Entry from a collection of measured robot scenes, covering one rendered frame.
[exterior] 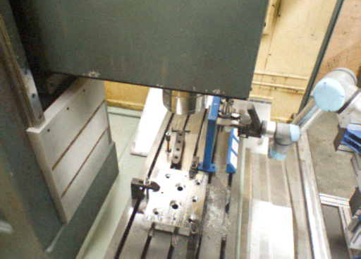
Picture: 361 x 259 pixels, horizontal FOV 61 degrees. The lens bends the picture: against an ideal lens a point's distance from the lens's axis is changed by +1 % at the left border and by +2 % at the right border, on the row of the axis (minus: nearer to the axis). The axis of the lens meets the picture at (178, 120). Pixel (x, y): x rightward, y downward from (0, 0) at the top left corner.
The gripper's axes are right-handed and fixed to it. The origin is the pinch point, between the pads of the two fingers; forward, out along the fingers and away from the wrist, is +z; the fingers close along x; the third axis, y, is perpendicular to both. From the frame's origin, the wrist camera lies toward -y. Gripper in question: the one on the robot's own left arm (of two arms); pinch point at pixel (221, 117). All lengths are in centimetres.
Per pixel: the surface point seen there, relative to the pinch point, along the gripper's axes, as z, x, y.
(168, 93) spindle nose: 18, -36, -32
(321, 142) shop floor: -104, 147, 117
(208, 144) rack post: 4.0, -6.9, 12.1
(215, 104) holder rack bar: 4.1, 5.9, -2.8
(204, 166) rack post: 4.2, -6.8, 27.8
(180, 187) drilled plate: 13.0, -27.0, 23.2
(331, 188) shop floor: -103, 84, 117
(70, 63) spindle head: 47, -42, -41
